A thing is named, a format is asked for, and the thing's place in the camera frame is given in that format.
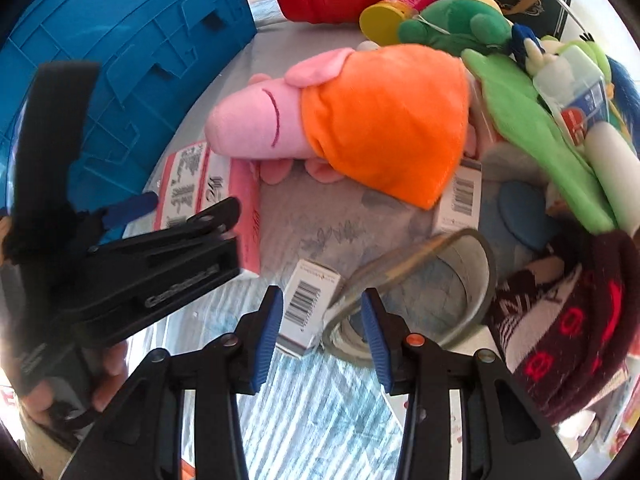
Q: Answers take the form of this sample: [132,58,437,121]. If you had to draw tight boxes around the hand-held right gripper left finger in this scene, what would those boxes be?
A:
[60,285,285,480]

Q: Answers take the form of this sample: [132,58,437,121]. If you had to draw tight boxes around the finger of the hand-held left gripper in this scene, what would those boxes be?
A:
[87,196,242,272]
[75,191,159,235]

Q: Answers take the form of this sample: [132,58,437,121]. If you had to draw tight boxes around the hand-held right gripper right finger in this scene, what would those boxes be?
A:
[361,287,583,480]

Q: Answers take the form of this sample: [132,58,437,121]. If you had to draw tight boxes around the pink tissue pack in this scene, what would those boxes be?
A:
[150,141,262,281]

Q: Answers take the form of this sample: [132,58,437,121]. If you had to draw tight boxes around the dark tape roll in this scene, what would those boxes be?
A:
[322,229,497,361]

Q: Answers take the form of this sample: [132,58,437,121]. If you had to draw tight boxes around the blue plastic crate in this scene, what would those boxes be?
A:
[0,0,262,241]

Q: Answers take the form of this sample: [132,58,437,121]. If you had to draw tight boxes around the person's left hand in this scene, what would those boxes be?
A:
[22,340,129,426]

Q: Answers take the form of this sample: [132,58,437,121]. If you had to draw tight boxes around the slim white ointment box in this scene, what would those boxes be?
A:
[276,259,343,358]

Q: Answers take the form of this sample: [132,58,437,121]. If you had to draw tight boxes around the maroon knit hat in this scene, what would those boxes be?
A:
[487,230,629,423]

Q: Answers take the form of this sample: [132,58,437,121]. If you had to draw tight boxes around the pink pig plush orange dress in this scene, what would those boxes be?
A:
[206,42,478,211]

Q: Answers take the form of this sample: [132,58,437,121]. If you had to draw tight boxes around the pink bottle with yellow cap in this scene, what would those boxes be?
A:
[359,0,438,46]

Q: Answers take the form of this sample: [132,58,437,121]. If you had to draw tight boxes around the white paper roll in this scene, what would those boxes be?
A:
[585,122,640,233]

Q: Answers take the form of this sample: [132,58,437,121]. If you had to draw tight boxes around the clear bottle with label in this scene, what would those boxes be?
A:
[532,42,611,143]

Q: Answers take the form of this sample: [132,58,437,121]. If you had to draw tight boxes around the small blue white toy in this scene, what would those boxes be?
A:
[510,22,556,73]

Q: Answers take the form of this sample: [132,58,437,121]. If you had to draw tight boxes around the blue fuzzy duster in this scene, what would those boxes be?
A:
[606,54,640,137]

